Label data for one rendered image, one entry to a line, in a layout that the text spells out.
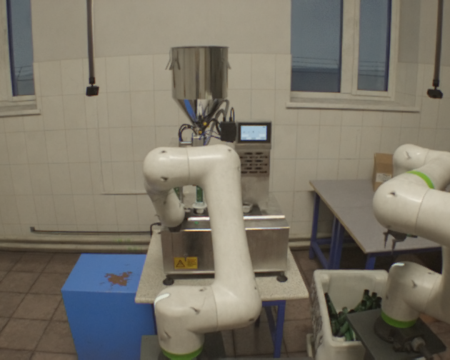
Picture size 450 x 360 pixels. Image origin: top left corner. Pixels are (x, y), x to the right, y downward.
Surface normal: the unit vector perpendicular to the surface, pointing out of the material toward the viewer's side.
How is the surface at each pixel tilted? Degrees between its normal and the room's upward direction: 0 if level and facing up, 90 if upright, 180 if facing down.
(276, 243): 90
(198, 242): 90
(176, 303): 16
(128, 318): 90
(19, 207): 90
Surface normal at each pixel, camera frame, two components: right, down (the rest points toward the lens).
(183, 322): 0.24, 0.27
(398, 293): -0.73, 0.20
